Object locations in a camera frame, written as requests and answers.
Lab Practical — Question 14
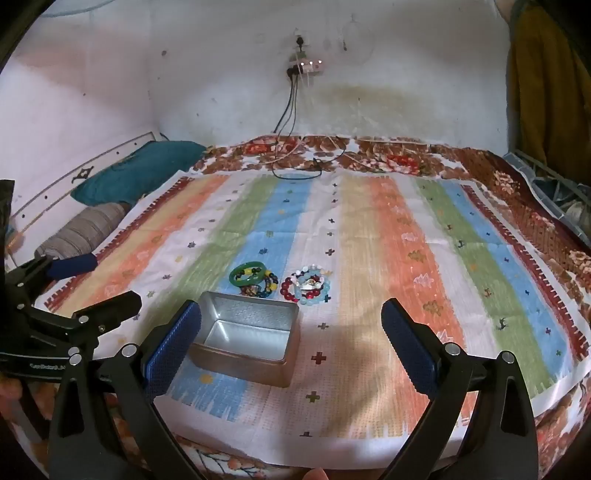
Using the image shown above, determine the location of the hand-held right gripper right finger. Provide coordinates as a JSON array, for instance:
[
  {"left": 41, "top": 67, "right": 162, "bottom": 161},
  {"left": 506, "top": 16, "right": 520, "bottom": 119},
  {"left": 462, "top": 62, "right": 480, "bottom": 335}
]
[{"left": 381, "top": 298, "right": 541, "bottom": 480}]

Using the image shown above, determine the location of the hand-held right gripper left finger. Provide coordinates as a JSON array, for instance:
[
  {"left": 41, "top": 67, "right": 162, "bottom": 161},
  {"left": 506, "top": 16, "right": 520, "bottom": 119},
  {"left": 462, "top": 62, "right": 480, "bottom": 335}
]
[{"left": 46, "top": 300, "right": 204, "bottom": 480}]

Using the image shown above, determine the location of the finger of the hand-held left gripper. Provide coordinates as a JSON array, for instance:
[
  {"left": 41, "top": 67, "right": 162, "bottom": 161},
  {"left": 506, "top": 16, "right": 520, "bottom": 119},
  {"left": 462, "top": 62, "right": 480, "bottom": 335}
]
[
  {"left": 2, "top": 254, "right": 99, "bottom": 305},
  {"left": 28, "top": 291, "right": 143, "bottom": 352}
]

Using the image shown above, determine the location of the green jade bangle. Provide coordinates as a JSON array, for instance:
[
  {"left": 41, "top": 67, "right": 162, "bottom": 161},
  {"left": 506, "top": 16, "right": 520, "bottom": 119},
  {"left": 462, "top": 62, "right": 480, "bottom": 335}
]
[{"left": 229, "top": 261, "right": 269, "bottom": 291}]

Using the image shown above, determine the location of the light blue bead bracelet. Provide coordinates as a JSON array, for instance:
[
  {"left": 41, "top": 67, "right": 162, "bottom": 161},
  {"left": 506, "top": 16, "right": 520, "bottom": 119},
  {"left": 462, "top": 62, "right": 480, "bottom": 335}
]
[{"left": 295, "top": 265, "right": 334, "bottom": 304}]

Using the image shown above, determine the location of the silver metal tin box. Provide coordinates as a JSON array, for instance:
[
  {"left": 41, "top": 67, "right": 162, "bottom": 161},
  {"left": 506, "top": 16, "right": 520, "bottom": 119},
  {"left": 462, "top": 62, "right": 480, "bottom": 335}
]
[{"left": 188, "top": 291, "right": 300, "bottom": 388}]

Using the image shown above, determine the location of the dark and yellow bead bracelet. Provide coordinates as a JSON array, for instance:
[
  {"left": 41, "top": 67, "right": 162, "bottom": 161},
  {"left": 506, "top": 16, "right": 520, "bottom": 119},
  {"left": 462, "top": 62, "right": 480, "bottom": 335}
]
[{"left": 238, "top": 270, "right": 280, "bottom": 298}]

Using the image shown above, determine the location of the red bead bracelet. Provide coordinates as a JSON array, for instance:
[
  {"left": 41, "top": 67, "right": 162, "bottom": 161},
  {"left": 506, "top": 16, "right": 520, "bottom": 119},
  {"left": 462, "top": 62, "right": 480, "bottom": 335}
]
[{"left": 281, "top": 276, "right": 324, "bottom": 304}]

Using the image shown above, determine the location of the grey striped pillow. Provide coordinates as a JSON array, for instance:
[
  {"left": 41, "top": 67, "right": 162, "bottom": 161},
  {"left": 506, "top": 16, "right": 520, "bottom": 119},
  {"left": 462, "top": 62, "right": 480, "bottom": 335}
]
[{"left": 34, "top": 202, "right": 132, "bottom": 261}]

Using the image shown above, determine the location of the teal cloth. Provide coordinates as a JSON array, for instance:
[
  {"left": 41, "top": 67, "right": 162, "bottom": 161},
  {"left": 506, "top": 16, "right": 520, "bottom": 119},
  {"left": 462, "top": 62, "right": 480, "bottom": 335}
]
[{"left": 71, "top": 141, "right": 208, "bottom": 206}]

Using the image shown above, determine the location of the colourful striped mat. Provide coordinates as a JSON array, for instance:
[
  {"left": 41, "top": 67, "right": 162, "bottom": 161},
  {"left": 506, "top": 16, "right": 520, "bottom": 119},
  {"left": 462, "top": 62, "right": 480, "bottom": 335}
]
[{"left": 44, "top": 173, "right": 585, "bottom": 439}]

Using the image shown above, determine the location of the striped patterned tablecloth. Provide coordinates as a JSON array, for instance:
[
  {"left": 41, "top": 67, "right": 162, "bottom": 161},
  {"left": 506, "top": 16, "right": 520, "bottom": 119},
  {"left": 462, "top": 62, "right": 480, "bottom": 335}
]
[{"left": 0, "top": 134, "right": 591, "bottom": 480}]

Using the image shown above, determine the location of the metal rack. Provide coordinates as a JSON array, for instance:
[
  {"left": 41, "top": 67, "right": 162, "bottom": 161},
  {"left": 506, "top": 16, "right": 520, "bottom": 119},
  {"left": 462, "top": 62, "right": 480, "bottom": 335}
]
[{"left": 503, "top": 150, "right": 591, "bottom": 222}]

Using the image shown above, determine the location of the yellow hanging cloth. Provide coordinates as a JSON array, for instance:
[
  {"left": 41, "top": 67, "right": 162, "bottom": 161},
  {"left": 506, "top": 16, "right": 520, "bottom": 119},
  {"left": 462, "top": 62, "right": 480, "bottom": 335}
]
[{"left": 508, "top": 0, "right": 591, "bottom": 171}]

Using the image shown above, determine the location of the white power strip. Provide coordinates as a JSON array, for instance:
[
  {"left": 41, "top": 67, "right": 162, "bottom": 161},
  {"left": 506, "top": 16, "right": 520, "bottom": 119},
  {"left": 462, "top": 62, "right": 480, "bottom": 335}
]
[{"left": 288, "top": 54, "right": 325, "bottom": 77}]

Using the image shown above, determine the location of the black cable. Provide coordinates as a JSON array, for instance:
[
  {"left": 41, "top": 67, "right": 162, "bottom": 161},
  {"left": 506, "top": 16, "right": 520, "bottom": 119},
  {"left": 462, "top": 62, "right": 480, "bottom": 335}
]
[
  {"left": 271, "top": 69, "right": 324, "bottom": 181},
  {"left": 285, "top": 74, "right": 298, "bottom": 137}
]

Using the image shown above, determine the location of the white cable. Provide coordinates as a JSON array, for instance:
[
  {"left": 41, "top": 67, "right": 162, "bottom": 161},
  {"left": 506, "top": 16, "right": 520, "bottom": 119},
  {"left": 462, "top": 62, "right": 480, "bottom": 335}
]
[{"left": 259, "top": 135, "right": 352, "bottom": 168}]

